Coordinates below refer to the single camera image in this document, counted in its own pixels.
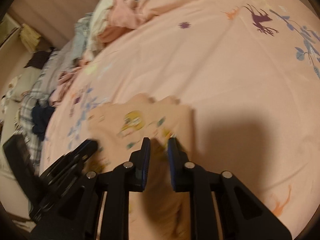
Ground peach duck print garment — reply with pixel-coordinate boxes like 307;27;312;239
87;94;194;239

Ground dark navy garment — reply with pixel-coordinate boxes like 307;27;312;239
31;101;55;141

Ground plaid grey blanket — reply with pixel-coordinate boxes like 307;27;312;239
17;12;93;172

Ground dark brown garment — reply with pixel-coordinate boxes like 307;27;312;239
24;47;55;69

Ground pink floral bed sheet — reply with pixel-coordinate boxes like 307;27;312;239
40;0;319;237

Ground pink crumpled garment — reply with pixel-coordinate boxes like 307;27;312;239
97;0;151;44

